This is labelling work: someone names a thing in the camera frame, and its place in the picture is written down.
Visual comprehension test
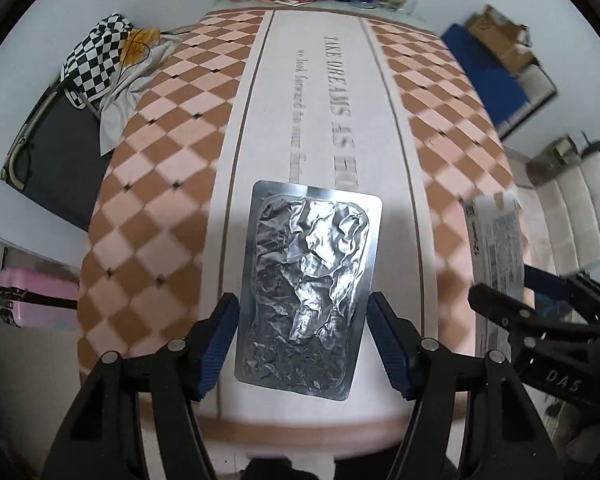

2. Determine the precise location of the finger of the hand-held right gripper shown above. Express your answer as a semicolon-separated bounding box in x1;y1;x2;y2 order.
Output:
524;264;600;321
467;282;600;356

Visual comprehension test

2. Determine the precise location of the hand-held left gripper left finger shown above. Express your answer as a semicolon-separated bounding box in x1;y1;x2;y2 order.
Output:
45;291;242;480

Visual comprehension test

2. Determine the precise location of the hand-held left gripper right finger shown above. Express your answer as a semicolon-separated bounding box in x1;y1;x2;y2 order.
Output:
368;291;563;480

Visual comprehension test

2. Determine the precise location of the white medicine box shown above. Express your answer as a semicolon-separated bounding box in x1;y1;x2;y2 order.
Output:
462;191;528;361

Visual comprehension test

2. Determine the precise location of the large silver blister pack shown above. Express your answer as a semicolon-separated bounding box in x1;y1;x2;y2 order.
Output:
234;180;384;402

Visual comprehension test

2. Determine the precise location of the pink suitcase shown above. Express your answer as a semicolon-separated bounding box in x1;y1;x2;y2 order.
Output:
0;267;81;331

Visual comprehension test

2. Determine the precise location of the blue board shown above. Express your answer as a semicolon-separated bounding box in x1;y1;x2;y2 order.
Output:
439;24;528;128

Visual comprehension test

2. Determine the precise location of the dark grey folding bed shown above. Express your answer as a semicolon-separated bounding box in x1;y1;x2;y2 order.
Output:
0;77;113;233

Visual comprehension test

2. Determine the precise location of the brown cardboard box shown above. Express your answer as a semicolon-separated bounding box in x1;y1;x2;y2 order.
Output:
467;4;541;78

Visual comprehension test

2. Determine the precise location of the brown pink checkered tablecloth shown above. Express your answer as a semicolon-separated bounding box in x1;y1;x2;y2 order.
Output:
77;7;523;448

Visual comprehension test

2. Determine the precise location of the light grey cloth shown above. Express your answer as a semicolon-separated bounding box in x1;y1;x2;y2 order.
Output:
99;30;191;158

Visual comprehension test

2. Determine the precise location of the black white checkered cloth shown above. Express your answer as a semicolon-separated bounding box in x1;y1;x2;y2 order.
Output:
62;14;136;111

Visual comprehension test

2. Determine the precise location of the yellow cloth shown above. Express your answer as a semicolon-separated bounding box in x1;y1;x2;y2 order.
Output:
120;27;163;63

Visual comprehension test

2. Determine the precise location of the white chair black frame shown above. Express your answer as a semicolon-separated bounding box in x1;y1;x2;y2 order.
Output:
510;135;600;281
495;62;558;141

